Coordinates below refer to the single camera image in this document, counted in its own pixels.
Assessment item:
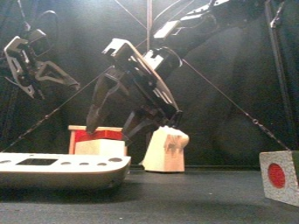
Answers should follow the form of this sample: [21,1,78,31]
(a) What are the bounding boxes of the grey box with red dot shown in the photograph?
[257,150,299,208]

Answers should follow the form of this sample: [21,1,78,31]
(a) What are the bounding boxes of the thin vertical frame rod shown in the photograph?
[145,0,153,53]

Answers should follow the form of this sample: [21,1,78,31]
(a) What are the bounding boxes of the white flat tray with holes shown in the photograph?
[0,151,132,191]

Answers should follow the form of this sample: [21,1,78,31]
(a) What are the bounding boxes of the thin diagonal brace wire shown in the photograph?
[112,0,292,151]
[0,38,151,153]

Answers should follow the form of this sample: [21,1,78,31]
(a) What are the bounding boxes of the black metal frame post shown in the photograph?
[264,0,299,148]

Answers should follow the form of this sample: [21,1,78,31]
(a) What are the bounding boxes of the white toy sushi piece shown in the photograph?
[141,125,192,173]

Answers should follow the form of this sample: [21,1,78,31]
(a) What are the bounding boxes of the red wooden toy box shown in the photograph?
[68,124,128,157]

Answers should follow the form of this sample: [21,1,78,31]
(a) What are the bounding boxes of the white toy rice block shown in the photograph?
[73,138,127,157]

